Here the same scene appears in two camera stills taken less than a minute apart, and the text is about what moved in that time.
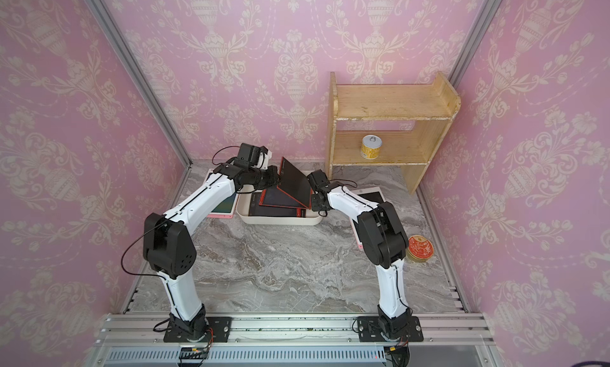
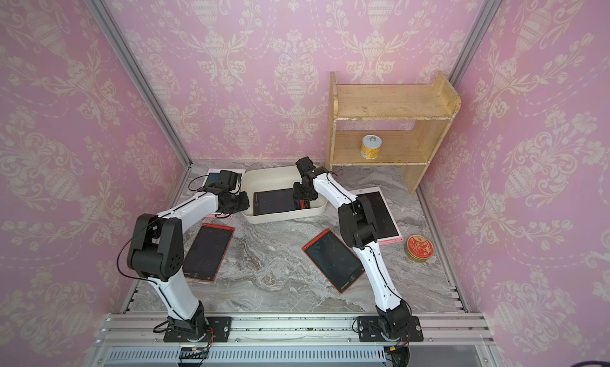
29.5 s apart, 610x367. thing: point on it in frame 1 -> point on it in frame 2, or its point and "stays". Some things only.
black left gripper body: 263,178 -> 238,202
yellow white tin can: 370,147 stays
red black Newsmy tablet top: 295,183 -> 205,256
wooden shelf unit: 432,106 stays
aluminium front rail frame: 294,340 stays
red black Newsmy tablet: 256,210 -> 333,258
